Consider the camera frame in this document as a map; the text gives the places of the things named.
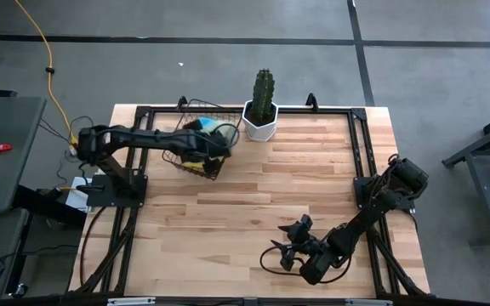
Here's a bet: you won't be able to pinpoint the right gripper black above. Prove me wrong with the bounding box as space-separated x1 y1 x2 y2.
270 214 339 286

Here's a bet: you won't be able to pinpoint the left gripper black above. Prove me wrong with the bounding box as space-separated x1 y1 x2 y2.
180 120 232 178

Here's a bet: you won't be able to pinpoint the yellow microfiber towel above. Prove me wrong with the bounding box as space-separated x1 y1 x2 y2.
181 159 212 170

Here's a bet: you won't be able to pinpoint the light green microfiber towel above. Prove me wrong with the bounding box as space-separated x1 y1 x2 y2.
214 122 238 145

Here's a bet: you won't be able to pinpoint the light blue microfiber towel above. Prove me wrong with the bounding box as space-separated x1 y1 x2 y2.
196 116 219 130

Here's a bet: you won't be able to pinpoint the black wire basket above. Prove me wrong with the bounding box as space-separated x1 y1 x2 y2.
162 98 244 180

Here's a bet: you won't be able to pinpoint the white hexagonal plant pot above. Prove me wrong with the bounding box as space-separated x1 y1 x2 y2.
241 99 280 142

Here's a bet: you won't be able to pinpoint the green cactus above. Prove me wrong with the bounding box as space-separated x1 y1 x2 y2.
251 68 277 124

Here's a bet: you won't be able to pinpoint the white paper sheet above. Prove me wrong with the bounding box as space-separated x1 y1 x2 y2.
64 176 95 213

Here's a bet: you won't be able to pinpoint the grey side table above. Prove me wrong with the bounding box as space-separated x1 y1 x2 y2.
0 96 48 215

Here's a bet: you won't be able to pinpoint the dark metal side stand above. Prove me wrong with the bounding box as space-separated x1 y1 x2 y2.
442 110 490 248

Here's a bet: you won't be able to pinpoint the silver metal bracket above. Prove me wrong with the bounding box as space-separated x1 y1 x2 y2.
344 298 394 306
106 297 157 306

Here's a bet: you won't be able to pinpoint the black aluminium table frame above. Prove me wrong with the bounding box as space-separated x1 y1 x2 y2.
73 92 431 298

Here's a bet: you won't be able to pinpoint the yellow power cable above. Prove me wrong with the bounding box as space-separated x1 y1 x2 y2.
14 0 80 148

